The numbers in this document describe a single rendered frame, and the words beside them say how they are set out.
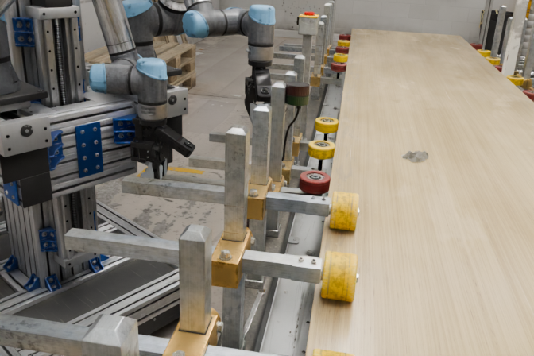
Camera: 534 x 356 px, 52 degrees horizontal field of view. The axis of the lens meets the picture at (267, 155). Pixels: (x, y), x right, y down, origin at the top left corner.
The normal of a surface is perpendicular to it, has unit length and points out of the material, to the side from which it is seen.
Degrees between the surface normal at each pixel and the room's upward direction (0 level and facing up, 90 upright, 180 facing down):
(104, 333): 45
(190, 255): 90
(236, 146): 90
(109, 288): 0
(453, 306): 0
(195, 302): 90
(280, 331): 0
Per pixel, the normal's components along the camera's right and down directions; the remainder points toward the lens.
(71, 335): 0.04, -0.93
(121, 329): 0.73, -0.59
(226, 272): -0.16, 0.35
